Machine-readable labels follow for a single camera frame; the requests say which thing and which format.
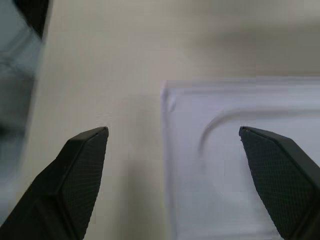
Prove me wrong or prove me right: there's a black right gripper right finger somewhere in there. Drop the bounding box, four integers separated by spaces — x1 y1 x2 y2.
238 126 320 240

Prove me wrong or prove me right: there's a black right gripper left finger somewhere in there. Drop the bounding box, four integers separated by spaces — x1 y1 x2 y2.
0 126 109 240

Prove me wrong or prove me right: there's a dark blue smartphone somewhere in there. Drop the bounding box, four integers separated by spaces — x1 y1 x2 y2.
15 0 54 40

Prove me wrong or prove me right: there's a white box with brown bottom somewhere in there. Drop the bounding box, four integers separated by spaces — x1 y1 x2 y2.
0 0 55 198

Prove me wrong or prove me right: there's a white moulded paper tray insert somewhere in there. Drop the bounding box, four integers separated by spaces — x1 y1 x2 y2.
159 77 320 240

